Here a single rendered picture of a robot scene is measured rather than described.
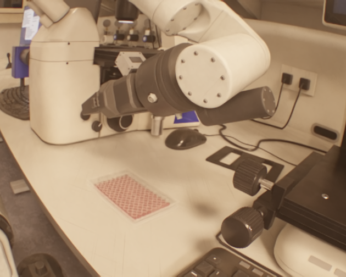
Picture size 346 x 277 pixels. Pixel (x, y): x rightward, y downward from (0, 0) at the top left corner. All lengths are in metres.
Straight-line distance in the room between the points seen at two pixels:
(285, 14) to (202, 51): 0.96
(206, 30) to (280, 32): 0.71
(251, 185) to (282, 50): 0.79
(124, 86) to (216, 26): 0.15
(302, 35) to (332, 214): 0.80
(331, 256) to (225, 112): 0.22
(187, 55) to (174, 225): 0.23
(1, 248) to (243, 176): 0.45
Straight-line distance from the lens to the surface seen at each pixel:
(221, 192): 0.48
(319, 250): 0.33
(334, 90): 0.98
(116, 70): 0.72
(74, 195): 0.43
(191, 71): 0.27
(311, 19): 1.16
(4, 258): 0.57
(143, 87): 0.35
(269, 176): 0.57
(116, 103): 0.40
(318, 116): 1.00
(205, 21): 0.35
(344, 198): 0.34
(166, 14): 0.31
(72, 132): 0.60
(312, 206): 0.29
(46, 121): 0.59
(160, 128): 0.65
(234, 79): 0.25
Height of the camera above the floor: 0.99
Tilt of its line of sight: 20 degrees down
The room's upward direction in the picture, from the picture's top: 7 degrees clockwise
